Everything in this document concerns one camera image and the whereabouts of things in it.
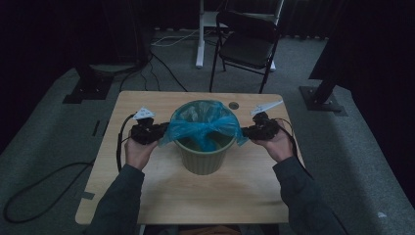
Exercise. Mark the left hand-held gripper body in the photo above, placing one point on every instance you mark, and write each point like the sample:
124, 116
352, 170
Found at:
145, 133

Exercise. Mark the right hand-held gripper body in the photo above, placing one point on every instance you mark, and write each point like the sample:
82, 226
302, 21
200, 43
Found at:
267, 130

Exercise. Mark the blue plastic trash bag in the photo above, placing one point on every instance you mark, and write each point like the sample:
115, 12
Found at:
202, 125

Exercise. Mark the green ribbed trash bin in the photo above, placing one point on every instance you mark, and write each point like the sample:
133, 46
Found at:
202, 161

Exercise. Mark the person's left hand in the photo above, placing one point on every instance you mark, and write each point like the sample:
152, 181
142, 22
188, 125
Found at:
138, 153

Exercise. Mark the person's right hand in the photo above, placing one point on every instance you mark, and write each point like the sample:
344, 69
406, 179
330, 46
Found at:
280, 147

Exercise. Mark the black stand with bolted base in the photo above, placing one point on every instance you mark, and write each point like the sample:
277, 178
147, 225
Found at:
321, 98

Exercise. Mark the black stand with square base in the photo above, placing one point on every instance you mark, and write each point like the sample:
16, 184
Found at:
89, 89

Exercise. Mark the grey round floor plate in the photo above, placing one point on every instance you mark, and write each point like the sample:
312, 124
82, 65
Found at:
111, 68

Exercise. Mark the black folding chair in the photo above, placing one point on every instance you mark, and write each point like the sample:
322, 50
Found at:
248, 49

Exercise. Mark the grey tape piece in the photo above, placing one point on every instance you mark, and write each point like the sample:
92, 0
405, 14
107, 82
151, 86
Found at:
87, 195

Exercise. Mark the orange cloth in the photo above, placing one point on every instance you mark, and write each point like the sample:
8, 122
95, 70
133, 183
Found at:
208, 230

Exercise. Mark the white paper scrap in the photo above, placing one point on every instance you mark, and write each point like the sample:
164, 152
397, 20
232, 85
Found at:
381, 214

